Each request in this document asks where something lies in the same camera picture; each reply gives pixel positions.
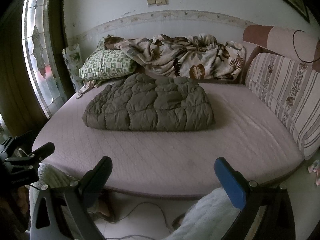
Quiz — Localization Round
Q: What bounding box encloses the olive green puffer jacket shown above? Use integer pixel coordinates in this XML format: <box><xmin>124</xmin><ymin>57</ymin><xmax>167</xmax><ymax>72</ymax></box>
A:
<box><xmin>82</xmin><ymin>73</ymin><xmax>214</xmax><ymax>132</ymax></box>

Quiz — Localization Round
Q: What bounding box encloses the white fluffy right leg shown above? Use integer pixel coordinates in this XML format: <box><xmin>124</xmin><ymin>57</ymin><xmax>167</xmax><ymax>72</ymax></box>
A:
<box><xmin>166</xmin><ymin>187</ymin><xmax>240</xmax><ymax>240</ymax></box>

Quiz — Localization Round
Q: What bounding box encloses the pink bed mattress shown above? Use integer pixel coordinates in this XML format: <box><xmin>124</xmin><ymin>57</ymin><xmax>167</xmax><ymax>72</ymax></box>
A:
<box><xmin>33</xmin><ymin>83</ymin><xmax>304</xmax><ymax>198</ymax></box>

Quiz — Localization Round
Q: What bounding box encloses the pink item on floor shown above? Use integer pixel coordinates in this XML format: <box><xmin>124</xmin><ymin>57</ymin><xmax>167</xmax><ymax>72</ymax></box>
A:
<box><xmin>308</xmin><ymin>160</ymin><xmax>320</xmax><ymax>186</ymax></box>

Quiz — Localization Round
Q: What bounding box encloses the stained glass window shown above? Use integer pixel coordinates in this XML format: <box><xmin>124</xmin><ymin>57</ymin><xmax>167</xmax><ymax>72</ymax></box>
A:
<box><xmin>21</xmin><ymin>0</ymin><xmax>66</xmax><ymax>119</ymax></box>

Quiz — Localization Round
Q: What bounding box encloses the small beige cloth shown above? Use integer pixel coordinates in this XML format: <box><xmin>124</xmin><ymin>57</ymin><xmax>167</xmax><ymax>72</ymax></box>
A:
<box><xmin>75</xmin><ymin>80</ymin><xmax>96</xmax><ymax>99</ymax></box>

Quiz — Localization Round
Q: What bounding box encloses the floral fabric by window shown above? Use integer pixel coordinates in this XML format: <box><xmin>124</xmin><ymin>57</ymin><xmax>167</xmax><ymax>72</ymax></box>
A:
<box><xmin>62</xmin><ymin>43</ymin><xmax>83</xmax><ymax>92</ymax></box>

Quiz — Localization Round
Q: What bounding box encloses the green checkered pillow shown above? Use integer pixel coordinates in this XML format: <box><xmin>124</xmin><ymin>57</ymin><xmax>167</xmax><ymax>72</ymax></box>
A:
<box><xmin>79</xmin><ymin>37</ymin><xmax>136</xmax><ymax>81</ymax></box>

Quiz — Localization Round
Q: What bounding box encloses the striped floral cushion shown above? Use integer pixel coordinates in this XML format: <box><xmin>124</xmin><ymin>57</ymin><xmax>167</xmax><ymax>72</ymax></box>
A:
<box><xmin>245</xmin><ymin>53</ymin><xmax>319</xmax><ymax>158</ymax></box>

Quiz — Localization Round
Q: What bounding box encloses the leaf print blanket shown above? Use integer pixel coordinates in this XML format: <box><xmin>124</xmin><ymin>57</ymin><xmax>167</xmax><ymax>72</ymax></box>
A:
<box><xmin>104</xmin><ymin>34</ymin><xmax>246</xmax><ymax>81</ymax></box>

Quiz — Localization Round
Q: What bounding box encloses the brown beige headboard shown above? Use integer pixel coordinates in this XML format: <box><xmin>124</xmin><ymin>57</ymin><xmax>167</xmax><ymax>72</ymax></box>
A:
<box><xmin>239</xmin><ymin>25</ymin><xmax>319</xmax><ymax>84</ymax></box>

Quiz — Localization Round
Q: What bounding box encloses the black cable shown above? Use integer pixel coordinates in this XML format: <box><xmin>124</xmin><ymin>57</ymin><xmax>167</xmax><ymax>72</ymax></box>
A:
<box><xmin>292</xmin><ymin>29</ymin><xmax>320</xmax><ymax>64</ymax></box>

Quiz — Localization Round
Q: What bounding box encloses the wall switch plate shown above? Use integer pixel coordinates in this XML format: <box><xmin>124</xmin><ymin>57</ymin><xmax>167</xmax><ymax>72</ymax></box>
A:
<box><xmin>147</xmin><ymin>0</ymin><xmax>168</xmax><ymax>5</ymax></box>

